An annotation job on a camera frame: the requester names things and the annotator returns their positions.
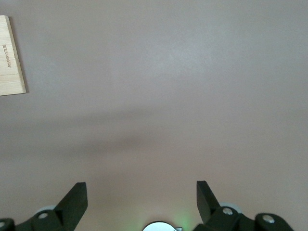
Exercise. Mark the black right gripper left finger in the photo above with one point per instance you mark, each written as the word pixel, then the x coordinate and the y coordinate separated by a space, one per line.
pixel 72 204

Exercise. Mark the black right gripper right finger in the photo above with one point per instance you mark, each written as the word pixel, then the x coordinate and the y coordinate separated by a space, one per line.
pixel 207 204

